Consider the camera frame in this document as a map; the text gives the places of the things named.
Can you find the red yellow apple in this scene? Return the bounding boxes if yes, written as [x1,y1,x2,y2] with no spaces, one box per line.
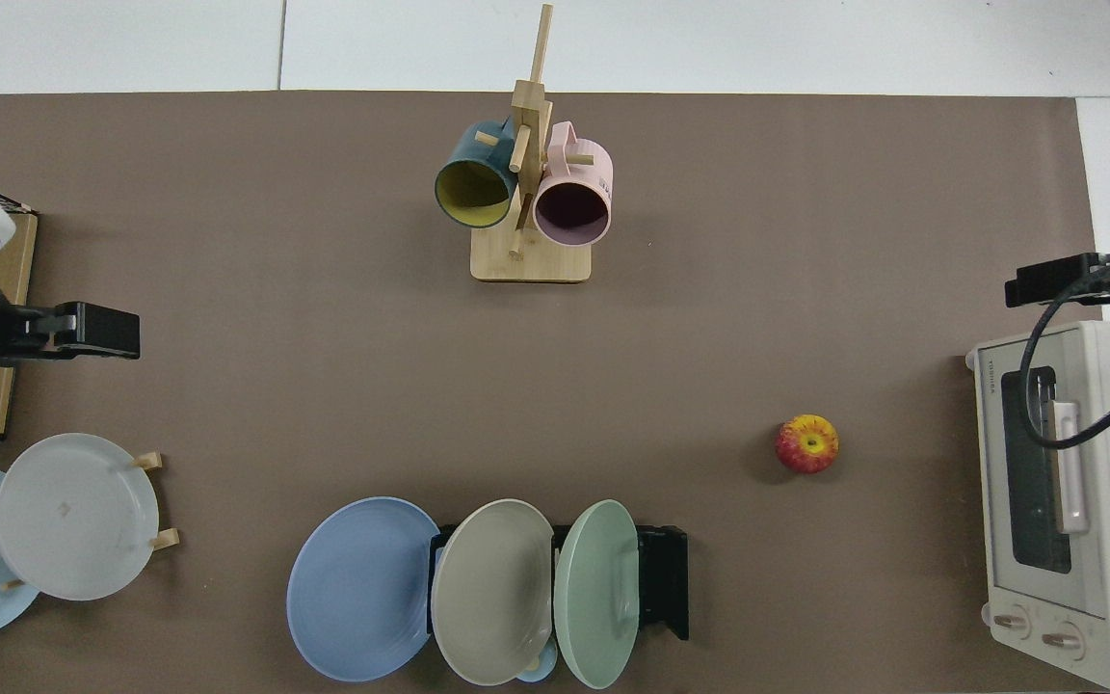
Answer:
[775,414,841,475]

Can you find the wooden plate rack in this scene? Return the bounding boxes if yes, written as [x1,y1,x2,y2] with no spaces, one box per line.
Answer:
[0,450,180,592]

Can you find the grey plate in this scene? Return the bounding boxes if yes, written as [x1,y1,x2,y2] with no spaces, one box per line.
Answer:
[0,433,161,602]

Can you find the beige plate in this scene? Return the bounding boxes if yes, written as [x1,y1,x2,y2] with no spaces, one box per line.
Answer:
[431,498,556,687]

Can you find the black dish rack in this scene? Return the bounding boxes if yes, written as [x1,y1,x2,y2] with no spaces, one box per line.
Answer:
[428,523,690,642]

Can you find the green plate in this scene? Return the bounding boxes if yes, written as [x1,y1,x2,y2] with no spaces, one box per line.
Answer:
[553,498,641,690]

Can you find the brown table cloth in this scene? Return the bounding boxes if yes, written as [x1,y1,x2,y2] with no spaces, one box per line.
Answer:
[0,92,1105,694]

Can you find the teal mug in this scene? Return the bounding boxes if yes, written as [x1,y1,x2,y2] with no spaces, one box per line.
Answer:
[435,118,520,230]

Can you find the wooden cup stand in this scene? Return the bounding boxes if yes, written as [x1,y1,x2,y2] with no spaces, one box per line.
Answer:
[470,3,595,283]

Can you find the pink mug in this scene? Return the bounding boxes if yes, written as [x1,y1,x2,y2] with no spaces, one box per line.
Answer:
[533,120,614,246]

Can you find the small blue round thing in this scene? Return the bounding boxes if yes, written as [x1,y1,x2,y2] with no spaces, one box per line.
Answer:
[516,636,559,683]

